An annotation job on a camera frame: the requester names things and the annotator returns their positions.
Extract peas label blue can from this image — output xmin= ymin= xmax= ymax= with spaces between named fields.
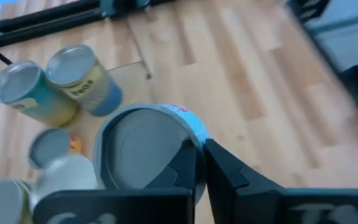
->
xmin=45 ymin=44 xmax=124 ymax=118

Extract short orange red-dotted can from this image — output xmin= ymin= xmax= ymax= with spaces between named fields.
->
xmin=29 ymin=128 xmax=83 ymax=170

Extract carrots label tall can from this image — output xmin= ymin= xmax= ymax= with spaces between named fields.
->
xmin=0 ymin=60 xmax=80 ymax=128

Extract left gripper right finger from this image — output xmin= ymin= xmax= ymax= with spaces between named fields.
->
xmin=204 ymin=138 xmax=358 ymax=224

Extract orange lattice-pattern can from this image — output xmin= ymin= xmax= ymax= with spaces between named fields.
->
xmin=29 ymin=154 xmax=101 ymax=212

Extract short light-blue salmon can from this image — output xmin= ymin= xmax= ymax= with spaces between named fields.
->
xmin=92 ymin=103 xmax=211 ymax=206

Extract black aluminium table frame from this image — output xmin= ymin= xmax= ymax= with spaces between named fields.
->
xmin=0 ymin=0 xmax=332 ymax=100

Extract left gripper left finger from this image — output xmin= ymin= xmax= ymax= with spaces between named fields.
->
xmin=32 ymin=139 xmax=198 ymax=224

